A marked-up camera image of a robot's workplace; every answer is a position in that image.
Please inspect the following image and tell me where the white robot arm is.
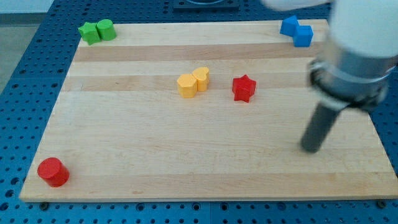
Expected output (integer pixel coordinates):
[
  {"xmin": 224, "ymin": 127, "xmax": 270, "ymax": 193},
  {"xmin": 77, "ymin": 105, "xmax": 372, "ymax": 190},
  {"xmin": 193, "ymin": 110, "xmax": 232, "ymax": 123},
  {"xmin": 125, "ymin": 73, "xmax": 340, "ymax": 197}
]
[{"xmin": 300, "ymin": 0, "xmax": 397, "ymax": 152}]

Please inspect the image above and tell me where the wooden board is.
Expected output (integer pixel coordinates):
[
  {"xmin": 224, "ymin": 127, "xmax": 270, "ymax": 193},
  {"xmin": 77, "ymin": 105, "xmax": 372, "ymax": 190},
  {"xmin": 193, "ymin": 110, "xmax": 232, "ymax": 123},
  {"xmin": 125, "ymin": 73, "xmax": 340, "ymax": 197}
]
[{"xmin": 20, "ymin": 19, "xmax": 397, "ymax": 202}]

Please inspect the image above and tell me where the green star block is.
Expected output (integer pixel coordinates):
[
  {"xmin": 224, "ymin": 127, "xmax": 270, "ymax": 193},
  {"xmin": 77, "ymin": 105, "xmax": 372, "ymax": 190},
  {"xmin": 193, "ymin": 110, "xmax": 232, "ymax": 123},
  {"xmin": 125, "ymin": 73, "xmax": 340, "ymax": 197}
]
[{"xmin": 78, "ymin": 22, "xmax": 101, "ymax": 45}]

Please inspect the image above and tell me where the red star block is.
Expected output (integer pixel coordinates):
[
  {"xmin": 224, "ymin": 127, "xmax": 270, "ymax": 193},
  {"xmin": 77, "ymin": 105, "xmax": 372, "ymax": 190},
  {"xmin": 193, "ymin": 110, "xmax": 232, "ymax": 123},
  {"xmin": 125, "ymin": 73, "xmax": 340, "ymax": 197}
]
[{"xmin": 232, "ymin": 75, "xmax": 257, "ymax": 103}]

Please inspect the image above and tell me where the red cylinder block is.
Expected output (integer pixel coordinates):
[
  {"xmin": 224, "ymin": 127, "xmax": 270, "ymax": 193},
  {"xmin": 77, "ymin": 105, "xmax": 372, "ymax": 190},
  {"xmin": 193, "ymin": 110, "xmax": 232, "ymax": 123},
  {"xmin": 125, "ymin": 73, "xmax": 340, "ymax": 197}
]
[{"xmin": 37, "ymin": 157, "xmax": 70, "ymax": 187}]

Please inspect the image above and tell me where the blue cube block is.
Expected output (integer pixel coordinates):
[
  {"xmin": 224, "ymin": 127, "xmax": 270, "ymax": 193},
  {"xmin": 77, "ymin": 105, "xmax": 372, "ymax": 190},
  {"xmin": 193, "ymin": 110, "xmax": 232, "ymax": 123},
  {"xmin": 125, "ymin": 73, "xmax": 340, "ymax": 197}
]
[{"xmin": 293, "ymin": 26, "xmax": 313, "ymax": 47}]

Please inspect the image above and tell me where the yellow hexagon block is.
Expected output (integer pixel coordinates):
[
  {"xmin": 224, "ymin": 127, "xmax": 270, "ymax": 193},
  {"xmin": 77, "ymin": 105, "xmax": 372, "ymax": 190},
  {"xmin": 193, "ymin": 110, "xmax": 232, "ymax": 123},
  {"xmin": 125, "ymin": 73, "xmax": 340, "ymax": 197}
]
[{"xmin": 177, "ymin": 73, "xmax": 197, "ymax": 98}]

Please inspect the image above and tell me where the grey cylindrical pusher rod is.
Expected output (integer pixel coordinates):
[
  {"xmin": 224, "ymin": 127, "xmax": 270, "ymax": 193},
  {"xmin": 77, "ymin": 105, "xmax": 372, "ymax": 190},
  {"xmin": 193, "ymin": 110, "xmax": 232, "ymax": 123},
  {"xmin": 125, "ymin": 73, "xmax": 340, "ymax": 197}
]
[{"xmin": 300, "ymin": 103, "xmax": 341, "ymax": 153}]

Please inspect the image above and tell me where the green cylinder block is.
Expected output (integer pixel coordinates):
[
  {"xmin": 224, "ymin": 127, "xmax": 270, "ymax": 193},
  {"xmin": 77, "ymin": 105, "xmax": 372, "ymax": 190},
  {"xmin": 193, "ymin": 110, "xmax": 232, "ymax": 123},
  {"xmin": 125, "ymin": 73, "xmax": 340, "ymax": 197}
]
[{"xmin": 96, "ymin": 19, "xmax": 117, "ymax": 41}]

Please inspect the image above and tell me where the yellow heart block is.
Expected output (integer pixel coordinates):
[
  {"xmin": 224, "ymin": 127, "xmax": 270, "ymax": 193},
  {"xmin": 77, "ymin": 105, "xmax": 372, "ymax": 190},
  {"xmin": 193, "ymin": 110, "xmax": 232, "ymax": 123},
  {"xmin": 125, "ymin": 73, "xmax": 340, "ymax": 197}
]
[{"xmin": 192, "ymin": 67, "xmax": 210, "ymax": 91}]

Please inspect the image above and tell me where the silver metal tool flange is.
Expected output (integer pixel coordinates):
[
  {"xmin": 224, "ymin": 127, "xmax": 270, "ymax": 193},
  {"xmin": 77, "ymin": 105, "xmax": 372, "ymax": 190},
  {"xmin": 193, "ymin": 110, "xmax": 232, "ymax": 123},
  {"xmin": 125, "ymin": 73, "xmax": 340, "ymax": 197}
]
[{"xmin": 308, "ymin": 36, "xmax": 397, "ymax": 111}]

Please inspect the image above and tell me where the blue pentagon block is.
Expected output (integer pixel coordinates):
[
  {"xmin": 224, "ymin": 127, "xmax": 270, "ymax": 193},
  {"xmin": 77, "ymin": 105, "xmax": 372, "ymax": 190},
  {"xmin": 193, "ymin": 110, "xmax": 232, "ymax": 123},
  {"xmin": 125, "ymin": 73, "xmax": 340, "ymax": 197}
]
[{"xmin": 279, "ymin": 15, "xmax": 300, "ymax": 37}]

